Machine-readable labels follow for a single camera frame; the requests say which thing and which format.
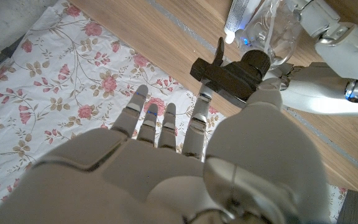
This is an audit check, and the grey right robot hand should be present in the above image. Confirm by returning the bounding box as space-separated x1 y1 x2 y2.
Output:
0 77 333 224

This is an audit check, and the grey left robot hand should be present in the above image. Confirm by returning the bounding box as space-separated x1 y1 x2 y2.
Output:
264 0 358 118

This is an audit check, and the clear spray bottle black pump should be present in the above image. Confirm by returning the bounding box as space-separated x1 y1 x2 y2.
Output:
190 0 303 103

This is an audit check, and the white toothpaste tube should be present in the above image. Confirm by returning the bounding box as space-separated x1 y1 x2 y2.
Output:
223 0 262 44

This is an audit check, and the floral backdrop cloth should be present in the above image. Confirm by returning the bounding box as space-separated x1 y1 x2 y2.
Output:
0 0 349 223

